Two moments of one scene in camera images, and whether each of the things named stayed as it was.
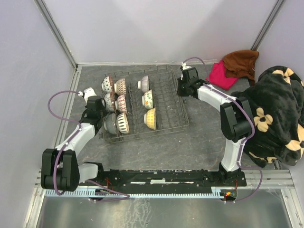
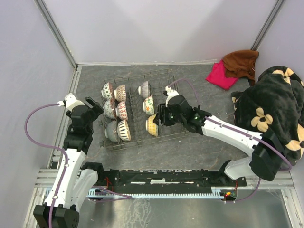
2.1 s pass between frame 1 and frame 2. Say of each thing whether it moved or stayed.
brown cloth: stayed
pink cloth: stayed
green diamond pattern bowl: moved
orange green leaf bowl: moved
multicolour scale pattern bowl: moved
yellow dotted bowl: moved
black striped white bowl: moved
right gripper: moved
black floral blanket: stayed
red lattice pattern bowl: moved
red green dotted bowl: stayed
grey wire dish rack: moved
